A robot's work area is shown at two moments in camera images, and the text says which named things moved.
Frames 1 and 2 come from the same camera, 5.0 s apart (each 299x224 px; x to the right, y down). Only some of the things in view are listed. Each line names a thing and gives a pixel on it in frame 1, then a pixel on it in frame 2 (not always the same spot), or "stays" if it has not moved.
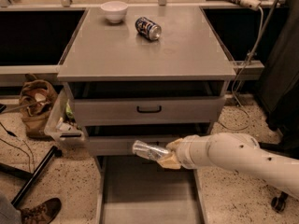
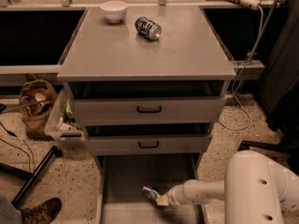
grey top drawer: (153, 111) stays
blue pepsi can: (148, 29) stays
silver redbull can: (150, 151) -> (149, 192)
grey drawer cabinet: (144, 74) stays
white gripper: (184, 151) -> (175, 195)
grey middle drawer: (121, 145) stays
